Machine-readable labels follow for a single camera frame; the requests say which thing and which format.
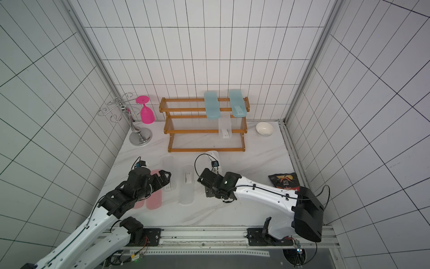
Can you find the black red snack bag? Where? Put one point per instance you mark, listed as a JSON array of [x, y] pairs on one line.
[[285, 181]]

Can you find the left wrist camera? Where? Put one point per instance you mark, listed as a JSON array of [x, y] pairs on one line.
[[140, 164]]

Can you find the white ceramic bowl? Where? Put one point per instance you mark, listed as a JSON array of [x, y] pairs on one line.
[[264, 128]]

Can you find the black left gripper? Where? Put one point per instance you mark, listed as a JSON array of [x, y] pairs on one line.
[[165, 181]]

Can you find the pink pencil case right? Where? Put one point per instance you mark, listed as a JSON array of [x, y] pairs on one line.
[[154, 201]]

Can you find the magenta plastic goblet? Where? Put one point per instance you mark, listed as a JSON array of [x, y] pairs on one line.
[[147, 115]]

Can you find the orange wooden two-tier shelf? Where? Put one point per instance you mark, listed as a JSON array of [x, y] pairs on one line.
[[190, 130]]

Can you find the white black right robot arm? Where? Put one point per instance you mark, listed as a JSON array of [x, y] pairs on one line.
[[301, 211]]

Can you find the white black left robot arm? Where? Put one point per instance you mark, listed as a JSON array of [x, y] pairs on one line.
[[107, 230]]

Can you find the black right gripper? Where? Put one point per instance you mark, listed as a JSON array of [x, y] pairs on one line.
[[208, 179]]

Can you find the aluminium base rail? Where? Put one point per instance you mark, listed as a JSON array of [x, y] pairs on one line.
[[199, 240]]

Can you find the chrome glass holder stand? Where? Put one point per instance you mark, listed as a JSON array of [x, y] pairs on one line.
[[121, 108]]

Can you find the electronics board with wires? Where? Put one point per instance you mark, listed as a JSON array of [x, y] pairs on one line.
[[296, 256]]

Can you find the pink pencil case left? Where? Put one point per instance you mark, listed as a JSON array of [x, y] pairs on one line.
[[139, 204]]

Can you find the pink pencil case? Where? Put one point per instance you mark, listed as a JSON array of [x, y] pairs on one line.
[[154, 201], [139, 204]]

